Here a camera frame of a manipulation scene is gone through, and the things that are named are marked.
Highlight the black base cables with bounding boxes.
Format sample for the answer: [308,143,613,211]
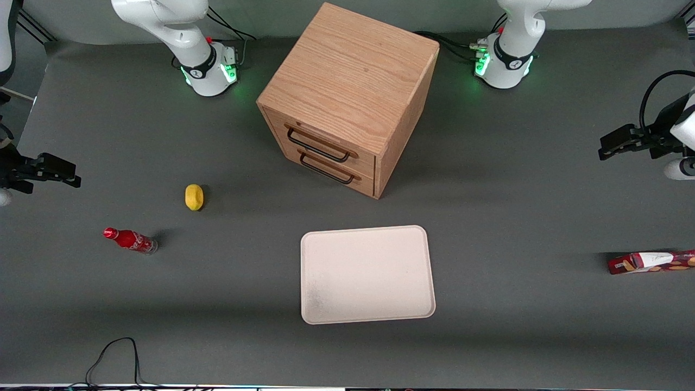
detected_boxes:
[205,5,257,70]
[415,30,488,62]

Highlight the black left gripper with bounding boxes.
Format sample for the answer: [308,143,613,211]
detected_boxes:
[599,103,686,161]

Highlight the black left base cables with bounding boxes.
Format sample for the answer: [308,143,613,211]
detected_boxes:
[415,30,488,62]

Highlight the black wire drawer handle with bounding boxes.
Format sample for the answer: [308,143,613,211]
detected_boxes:
[287,127,351,163]
[299,153,355,185]

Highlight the red cola bottle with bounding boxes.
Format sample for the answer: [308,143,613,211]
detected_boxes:
[103,227,159,255]

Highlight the red cookie box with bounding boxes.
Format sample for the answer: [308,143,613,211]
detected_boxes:
[607,250,695,275]

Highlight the thin black looped cable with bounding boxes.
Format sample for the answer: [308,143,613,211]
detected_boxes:
[69,337,163,388]

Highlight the beige plastic tray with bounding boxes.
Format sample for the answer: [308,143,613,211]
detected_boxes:
[300,225,437,325]

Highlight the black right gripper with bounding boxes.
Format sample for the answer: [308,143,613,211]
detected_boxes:
[0,144,82,194]

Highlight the black right base cables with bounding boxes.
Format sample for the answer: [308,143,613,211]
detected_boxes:
[205,5,257,70]

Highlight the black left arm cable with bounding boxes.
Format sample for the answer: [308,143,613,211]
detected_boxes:
[639,70,695,136]

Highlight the oak wooden drawer cabinet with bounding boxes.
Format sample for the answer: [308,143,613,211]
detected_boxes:
[256,2,440,200]

